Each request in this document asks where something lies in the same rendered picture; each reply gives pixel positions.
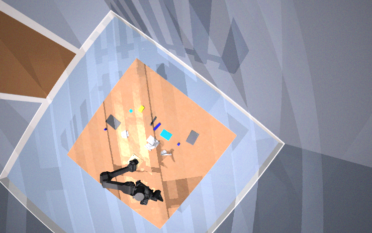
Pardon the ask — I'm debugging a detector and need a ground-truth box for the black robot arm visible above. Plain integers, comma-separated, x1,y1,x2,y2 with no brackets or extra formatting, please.
100,158,151,205

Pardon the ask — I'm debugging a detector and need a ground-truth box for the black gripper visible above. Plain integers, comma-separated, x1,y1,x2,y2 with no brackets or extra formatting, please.
144,186,163,202

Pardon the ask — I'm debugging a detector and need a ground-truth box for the cyan flat rectangular plate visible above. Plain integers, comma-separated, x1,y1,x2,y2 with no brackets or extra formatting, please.
160,129,172,141

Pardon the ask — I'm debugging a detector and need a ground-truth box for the yellow rectangular block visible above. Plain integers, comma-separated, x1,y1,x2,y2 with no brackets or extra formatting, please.
138,105,145,112

